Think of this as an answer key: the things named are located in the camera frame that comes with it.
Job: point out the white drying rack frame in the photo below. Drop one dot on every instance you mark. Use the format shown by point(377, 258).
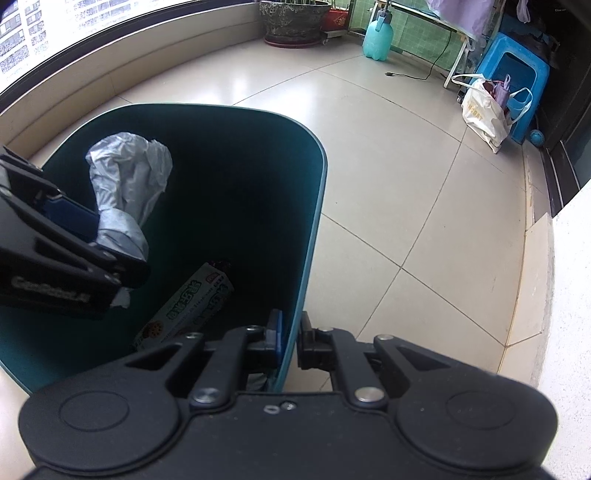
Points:
point(421, 33)

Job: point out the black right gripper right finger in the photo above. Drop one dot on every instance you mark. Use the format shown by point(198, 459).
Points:
point(369, 375)

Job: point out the lilac hanging cloth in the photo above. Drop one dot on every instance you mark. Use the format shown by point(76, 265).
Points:
point(468, 14)

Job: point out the red flower pot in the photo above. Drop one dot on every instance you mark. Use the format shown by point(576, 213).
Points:
point(336, 19)

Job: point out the blue plastic stool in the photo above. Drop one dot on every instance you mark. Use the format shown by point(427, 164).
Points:
point(506, 56)

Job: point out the white tote bag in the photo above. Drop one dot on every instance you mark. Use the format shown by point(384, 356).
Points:
point(485, 107)

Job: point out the small blue ball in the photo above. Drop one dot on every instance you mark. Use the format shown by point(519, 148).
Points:
point(537, 138)

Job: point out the teal spray bottle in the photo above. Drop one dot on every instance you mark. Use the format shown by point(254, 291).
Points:
point(379, 37)

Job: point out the dark teal trash bin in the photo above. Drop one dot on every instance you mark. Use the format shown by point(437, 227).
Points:
point(244, 195)

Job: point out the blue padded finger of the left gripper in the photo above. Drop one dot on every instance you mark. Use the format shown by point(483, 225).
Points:
point(71, 216)

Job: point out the large dark ceramic planter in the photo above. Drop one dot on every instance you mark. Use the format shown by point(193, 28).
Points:
point(293, 24)

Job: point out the white green printed box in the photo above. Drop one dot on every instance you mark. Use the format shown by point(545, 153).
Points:
point(199, 298)

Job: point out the grey paper wad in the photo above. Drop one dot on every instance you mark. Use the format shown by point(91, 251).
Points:
point(128, 174)

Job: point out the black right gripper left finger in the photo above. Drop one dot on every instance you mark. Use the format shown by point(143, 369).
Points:
point(208, 373)

